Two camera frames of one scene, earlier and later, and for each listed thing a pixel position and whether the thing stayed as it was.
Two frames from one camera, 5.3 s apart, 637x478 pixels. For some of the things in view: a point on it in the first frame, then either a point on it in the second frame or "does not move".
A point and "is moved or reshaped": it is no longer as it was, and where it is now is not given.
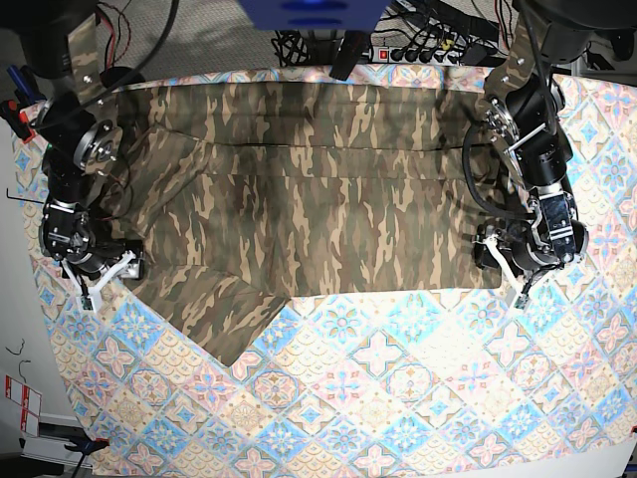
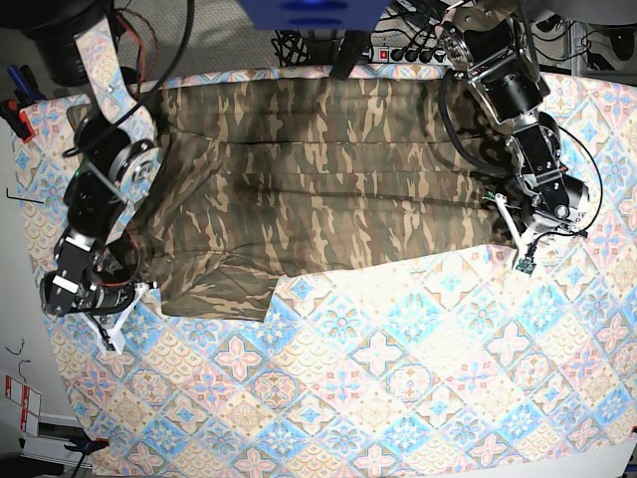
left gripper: [93, 254] -> [99, 298]
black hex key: [7, 195] does not move
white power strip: [412, 56] does not move
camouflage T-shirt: [239, 195] is moved or reshaped
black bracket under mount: [349, 53] does not move
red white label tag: [29, 399] does not move
